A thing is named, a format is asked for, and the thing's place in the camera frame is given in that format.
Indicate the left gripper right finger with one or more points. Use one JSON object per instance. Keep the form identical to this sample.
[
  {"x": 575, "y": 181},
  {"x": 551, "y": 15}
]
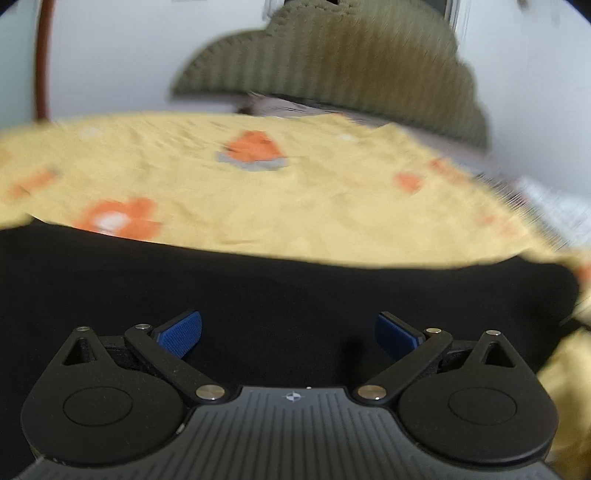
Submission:
[{"x": 415, "y": 353}]

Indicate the black pants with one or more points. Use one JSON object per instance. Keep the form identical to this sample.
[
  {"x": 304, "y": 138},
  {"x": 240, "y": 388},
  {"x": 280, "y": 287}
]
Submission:
[{"x": 267, "y": 322}]

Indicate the yellow carrot print bedsheet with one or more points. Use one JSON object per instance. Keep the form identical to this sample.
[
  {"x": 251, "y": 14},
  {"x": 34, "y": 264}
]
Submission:
[{"x": 321, "y": 188}]

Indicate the olive padded headboard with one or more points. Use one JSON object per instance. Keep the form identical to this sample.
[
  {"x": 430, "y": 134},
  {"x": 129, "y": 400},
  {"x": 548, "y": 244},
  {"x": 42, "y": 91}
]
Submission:
[{"x": 394, "y": 59}]

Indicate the striped mattress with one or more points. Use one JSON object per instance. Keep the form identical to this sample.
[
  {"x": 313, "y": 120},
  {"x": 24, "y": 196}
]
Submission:
[{"x": 260, "y": 105}]

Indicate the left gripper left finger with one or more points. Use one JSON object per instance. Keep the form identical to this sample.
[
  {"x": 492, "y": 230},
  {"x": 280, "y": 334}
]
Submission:
[{"x": 163, "y": 348}]

